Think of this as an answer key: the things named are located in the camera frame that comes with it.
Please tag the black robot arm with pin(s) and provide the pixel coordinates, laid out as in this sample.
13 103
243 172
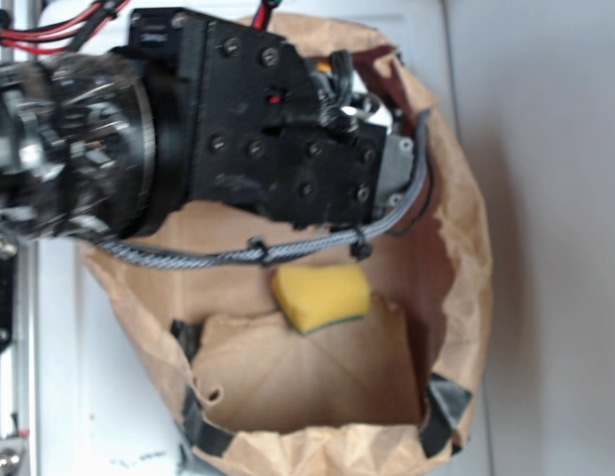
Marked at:
93 119

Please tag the aluminium frame rail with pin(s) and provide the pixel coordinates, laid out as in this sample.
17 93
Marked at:
12 396

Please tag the brown paper bag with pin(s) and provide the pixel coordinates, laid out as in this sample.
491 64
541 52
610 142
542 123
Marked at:
390 393

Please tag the black mounting bracket with bolts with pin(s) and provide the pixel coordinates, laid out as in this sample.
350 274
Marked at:
8 278

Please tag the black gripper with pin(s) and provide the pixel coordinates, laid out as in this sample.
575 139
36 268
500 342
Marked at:
241 118

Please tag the yellow sponge with green pad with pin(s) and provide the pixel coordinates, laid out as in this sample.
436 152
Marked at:
315 297

